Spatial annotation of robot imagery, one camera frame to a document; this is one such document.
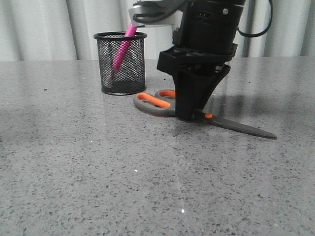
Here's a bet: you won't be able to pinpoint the black mesh pen bin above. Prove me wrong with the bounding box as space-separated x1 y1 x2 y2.
94 32 147 95

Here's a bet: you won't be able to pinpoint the black cable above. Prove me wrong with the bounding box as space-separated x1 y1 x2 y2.
236 0 274 38

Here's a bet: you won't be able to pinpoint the grey orange scissors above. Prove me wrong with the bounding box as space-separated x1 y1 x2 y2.
133 89 277 140

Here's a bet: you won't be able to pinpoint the grey curtain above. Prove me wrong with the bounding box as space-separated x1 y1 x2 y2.
0 0 315 61

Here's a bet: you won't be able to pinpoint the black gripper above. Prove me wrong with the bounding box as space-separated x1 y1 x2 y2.
157 0 245 120

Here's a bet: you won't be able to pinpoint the pink marker pen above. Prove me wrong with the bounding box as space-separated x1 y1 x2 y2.
113 22 137 72

